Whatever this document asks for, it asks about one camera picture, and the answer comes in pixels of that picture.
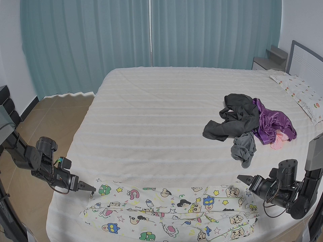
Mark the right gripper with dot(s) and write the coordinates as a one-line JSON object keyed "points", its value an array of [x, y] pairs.
{"points": [[261, 186]]}

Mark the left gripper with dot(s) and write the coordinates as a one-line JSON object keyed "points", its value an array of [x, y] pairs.
{"points": [[65, 181]]}

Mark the white printed pyjama top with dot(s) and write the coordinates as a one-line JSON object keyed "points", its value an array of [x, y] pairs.
{"points": [[164, 210]]}

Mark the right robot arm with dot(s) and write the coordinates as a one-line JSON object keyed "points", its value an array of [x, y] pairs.
{"points": [[302, 198]]}

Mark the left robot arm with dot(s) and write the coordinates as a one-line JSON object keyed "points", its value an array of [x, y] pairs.
{"points": [[25, 157]]}

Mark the grey garment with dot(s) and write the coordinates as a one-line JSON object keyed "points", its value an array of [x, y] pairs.
{"points": [[243, 150]]}

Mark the pink garment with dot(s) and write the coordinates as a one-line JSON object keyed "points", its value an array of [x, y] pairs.
{"points": [[279, 141]]}

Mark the purple satin garment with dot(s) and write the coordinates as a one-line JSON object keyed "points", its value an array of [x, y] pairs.
{"points": [[273, 122]]}

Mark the black garment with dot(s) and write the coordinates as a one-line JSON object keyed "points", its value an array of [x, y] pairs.
{"points": [[237, 120]]}

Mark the white printed pillow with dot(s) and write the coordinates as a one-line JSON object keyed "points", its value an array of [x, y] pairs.
{"points": [[300, 92]]}

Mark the black chest of drawers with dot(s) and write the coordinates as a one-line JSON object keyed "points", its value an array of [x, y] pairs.
{"points": [[6, 97]]}

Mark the bed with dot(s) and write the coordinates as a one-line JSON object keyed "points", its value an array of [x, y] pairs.
{"points": [[151, 110]]}

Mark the grey bedside table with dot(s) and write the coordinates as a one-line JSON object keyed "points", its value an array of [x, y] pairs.
{"points": [[267, 62]]}

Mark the blue-green curtain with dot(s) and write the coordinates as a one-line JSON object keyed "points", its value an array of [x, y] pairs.
{"points": [[85, 34], [214, 24]]}

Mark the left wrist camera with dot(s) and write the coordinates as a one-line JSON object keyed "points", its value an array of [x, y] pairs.
{"points": [[65, 164]]}

